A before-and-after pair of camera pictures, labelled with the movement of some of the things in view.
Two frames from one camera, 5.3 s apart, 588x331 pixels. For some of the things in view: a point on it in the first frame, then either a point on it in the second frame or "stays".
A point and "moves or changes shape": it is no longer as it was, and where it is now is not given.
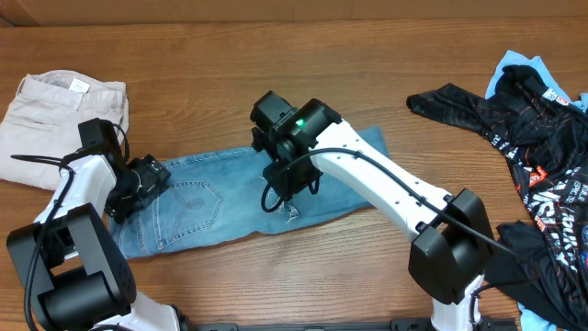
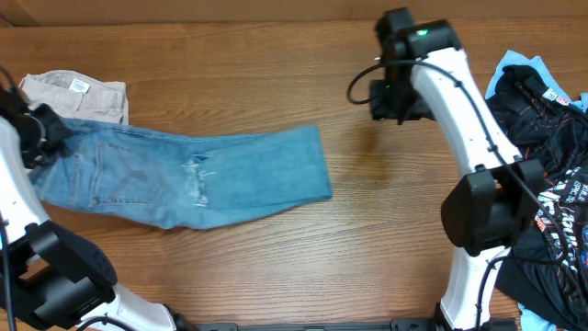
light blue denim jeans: x=220 y=192 moves or changes shape
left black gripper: x=152 y=175 → x=55 y=131
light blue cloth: x=536 y=62 stays
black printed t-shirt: x=542 y=263 stays
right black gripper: x=287 y=188 → x=384 y=111
